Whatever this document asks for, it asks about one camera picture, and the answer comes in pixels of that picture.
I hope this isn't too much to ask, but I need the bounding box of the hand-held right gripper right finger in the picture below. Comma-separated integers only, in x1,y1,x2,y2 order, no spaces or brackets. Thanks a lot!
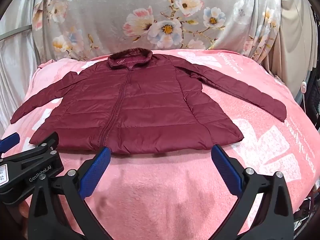
211,144,294,240

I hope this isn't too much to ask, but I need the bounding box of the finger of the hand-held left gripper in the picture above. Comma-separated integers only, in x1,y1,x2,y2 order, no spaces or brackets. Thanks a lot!
15,132,64,175
0,132,21,159

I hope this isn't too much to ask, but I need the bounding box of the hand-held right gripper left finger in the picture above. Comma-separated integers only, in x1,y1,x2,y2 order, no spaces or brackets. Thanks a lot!
27,146,111,240

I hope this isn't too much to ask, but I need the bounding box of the maroon puffer jacket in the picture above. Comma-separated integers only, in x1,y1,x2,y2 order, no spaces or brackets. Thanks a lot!
10,49,287,155

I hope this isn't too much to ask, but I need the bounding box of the pink printed blanket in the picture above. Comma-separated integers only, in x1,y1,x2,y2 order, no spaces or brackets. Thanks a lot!
0,47,320,240

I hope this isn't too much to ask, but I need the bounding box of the white curtain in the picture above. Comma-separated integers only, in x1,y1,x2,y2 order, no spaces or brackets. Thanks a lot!
0,0,55,137

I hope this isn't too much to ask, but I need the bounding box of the grey metal bar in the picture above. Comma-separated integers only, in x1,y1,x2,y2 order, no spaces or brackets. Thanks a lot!
0,24,33,41

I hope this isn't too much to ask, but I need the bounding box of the dark object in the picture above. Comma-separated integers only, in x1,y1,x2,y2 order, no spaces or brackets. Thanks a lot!
305,12,320,133

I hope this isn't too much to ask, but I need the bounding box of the beige curtain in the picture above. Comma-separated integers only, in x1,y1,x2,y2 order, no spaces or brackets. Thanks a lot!
260,1,318,81

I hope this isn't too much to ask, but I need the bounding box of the grey floral cloth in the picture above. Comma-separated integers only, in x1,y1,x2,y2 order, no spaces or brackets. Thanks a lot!
32,0,282,63

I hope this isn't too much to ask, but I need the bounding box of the white cord switch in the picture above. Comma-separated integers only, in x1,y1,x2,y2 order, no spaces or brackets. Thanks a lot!
300,81,308,113

